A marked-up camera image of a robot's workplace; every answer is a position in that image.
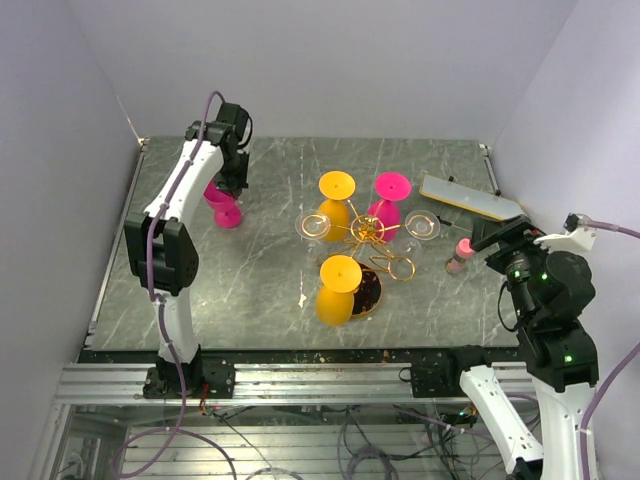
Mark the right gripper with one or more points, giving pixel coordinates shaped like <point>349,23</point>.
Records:
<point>487,233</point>

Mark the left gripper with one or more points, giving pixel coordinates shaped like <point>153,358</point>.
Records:
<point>235,186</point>

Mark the magenta wine glass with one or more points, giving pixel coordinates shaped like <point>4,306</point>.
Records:
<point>392,188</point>
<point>226,212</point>

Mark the clear wine glass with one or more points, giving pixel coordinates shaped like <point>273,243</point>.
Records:
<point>313,226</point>
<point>419,227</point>

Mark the orange wine glass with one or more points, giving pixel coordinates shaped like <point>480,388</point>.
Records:
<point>341,276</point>
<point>337,187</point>

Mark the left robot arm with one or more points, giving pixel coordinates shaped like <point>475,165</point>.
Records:
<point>164,258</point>

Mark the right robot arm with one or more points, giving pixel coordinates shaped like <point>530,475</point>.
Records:
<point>550,283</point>

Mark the small pink capped bottle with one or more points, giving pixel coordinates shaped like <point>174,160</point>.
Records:
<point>461,254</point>

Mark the yellow rimmed white board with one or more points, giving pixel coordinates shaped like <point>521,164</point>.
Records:
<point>481,203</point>

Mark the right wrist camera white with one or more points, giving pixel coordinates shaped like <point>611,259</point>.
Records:
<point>578,237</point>

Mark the gold wire glass rack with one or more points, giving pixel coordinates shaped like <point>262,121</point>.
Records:
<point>376,258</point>

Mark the aluminium frame rail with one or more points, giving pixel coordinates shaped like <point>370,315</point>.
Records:
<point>255,384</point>

